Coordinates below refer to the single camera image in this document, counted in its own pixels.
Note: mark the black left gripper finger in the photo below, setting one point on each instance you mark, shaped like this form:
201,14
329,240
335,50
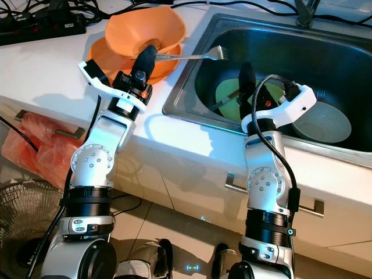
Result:
145,63

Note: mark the black power strip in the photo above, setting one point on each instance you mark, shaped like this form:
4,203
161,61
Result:
46,29

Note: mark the robot left leg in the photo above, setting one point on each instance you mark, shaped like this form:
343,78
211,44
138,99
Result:
142,261

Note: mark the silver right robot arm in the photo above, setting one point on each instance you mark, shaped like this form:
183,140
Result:
264,180

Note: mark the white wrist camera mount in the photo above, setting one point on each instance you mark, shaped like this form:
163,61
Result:
296,113
102,87

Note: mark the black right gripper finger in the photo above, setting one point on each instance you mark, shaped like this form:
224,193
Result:
247,82

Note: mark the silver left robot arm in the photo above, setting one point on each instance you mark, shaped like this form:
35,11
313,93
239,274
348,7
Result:
93,168

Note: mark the red plastic bag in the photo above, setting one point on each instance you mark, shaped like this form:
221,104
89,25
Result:
46,157

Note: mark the green plate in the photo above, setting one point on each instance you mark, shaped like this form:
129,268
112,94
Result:
225,87

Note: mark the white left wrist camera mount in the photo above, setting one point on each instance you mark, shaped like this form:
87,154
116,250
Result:
102,87

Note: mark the orange plastic plate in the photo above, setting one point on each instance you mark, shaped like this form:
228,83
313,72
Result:
116,63

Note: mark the robot leg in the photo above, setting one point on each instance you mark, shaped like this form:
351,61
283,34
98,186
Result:
142,261
226,264

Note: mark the metal fork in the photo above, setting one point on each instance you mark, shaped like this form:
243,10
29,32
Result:
197,55

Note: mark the dark sink faucet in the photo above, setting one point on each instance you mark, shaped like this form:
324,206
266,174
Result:
305,14

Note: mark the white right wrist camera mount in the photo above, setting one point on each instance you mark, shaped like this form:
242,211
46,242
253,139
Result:
296,113

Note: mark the orange plastic bowl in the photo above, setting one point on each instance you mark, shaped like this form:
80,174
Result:
133,26

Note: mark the white kitchen cabinet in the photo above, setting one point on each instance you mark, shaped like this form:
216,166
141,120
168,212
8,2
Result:
180,168

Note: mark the grey bowl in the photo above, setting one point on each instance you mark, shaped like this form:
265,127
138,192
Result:
325,125

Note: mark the robot right leg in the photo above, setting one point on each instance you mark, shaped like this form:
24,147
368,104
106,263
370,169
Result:
226,264

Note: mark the stainless steel sink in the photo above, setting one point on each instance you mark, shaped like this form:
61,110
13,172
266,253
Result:
296,46

